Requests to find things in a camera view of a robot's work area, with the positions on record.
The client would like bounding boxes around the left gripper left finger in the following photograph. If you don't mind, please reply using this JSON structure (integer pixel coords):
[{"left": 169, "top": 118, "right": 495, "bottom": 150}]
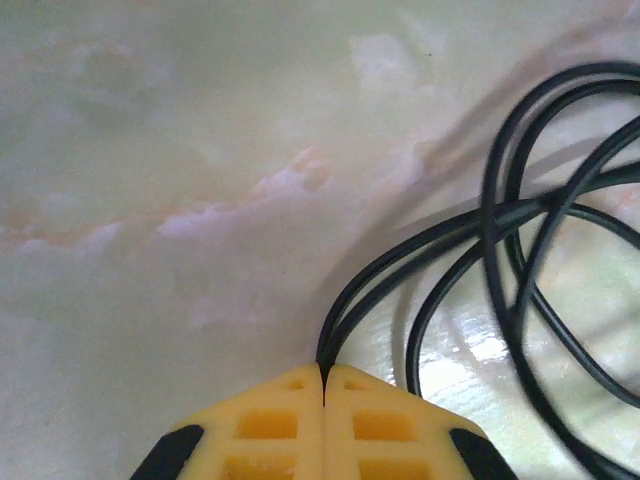
[{"left": 129, "top": 363, "right": 325, "bottom": 480}]

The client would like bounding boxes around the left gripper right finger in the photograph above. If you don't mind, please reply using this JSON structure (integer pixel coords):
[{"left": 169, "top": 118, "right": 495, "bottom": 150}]
[{"left": 323, "top": 363, "right": 519, "bottom": 480}]

